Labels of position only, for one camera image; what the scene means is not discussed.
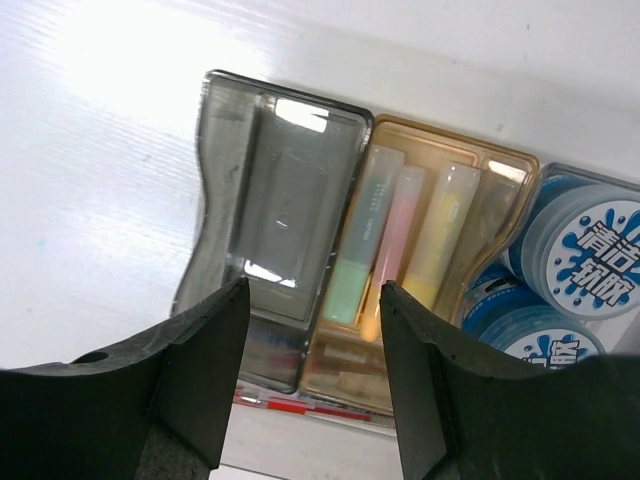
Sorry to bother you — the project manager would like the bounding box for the orange pink highlighter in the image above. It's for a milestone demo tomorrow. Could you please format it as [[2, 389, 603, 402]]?
[[360, 166, 426, 342]]

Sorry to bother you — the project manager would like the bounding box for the green highlighter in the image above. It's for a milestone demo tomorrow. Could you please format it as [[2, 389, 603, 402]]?
[[322, 146, 405, 325]]

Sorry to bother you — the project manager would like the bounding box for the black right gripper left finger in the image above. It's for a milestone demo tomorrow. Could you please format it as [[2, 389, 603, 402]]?
[[1, 278, 250, 479]]

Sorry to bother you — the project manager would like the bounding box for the yellow highlighter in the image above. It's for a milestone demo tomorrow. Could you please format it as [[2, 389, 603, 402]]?
[[402, 163, 480, 309]]

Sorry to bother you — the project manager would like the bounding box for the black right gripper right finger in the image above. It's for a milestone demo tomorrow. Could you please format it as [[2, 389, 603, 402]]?
[[380, 282, 639, 479]]

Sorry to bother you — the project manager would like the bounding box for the smoky plastic desk organizer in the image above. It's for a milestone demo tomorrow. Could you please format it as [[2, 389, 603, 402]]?
[[173, 70, 639, 416]]

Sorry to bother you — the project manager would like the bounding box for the red gel pen horizontal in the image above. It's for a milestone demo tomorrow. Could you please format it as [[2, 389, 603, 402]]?
[[234, 388, 394, 428]]

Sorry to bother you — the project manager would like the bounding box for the blue white glue jar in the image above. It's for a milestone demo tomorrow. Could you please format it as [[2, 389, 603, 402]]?
[[502, 166, 639, 320]]

